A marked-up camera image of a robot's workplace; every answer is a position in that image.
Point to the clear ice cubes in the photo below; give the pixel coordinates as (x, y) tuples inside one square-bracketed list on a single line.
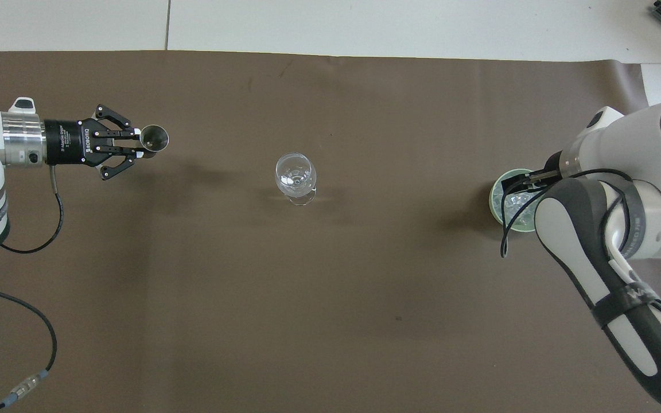
[(518, 202)]

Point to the small metal measuring cup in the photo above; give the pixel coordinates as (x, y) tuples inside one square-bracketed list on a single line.
[(154, 138)]

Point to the green ice bowl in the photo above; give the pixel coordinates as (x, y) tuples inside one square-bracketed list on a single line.
[(497, 209)]

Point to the clear wine glass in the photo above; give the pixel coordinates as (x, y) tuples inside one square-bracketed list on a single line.
[(295, 175)]

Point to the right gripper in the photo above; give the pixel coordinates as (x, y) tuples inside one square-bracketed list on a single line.
[(551, 163)]

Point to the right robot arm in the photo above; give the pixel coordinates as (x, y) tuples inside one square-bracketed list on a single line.
[(623, 275)]

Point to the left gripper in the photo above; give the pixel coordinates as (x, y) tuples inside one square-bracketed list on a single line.
[(66, 142)]

